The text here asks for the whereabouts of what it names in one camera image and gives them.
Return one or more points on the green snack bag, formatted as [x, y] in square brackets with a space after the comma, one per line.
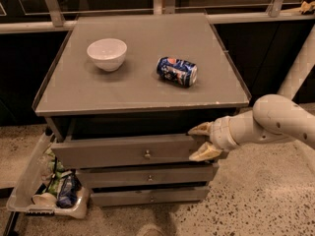
[51, 174]

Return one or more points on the clear plastic bin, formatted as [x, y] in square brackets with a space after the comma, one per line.
[31, 181]

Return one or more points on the blue snack bag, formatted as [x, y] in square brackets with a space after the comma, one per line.
[67, 191]

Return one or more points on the grey drawer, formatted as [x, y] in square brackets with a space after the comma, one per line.
[147, 175]
[96, 153]
[156, 196]

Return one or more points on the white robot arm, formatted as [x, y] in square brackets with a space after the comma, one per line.
[273, 119]

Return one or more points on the white paper cup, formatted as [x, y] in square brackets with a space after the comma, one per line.
[44, 200]

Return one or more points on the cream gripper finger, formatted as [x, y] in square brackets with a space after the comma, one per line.
[203, 129]
[206, 151]

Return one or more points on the metal railing frame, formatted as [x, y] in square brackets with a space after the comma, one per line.
[49, 15]

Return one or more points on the white diagonal post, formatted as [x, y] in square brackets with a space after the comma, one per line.
[300, 69]

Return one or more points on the grey middle drawer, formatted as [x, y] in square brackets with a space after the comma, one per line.
[147, 175]

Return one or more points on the grey top drawer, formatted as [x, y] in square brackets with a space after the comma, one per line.
[96, 153]

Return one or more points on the grey drawer cabinet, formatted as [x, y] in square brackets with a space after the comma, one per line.
[81, 101]

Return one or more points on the white ceramic bowl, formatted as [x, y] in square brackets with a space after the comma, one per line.
[108, 54]

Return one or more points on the blue soda can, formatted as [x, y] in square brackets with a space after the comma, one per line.
[177, 71]

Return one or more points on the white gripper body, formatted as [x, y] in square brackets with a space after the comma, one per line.
[219, 134]

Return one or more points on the yellow object on rail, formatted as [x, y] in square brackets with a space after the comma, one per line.
[307, 8]

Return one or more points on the grey bottom drawer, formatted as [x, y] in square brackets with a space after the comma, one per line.
[156, 196]

